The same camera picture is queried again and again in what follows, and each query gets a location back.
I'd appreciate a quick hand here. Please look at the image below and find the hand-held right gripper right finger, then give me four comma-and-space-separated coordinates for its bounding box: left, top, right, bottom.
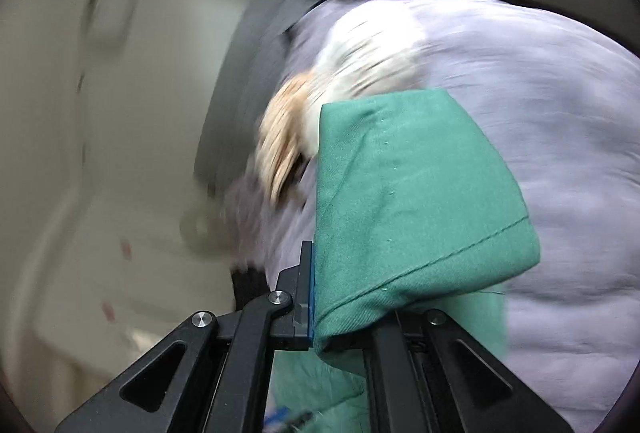
364, 308, 575, 433

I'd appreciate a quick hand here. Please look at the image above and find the green garment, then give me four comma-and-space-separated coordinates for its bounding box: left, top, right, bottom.
270, 88, 542, 433

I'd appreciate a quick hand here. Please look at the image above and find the person's left hand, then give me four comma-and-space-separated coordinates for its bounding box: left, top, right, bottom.
256, 72, 322, 208

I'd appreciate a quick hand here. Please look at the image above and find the grey embossed plush blanket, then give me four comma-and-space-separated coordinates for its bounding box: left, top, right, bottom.
225, 0, 640, 433

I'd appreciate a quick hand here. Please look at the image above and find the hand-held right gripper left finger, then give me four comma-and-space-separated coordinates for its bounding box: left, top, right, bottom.
54, 240, 316, 433

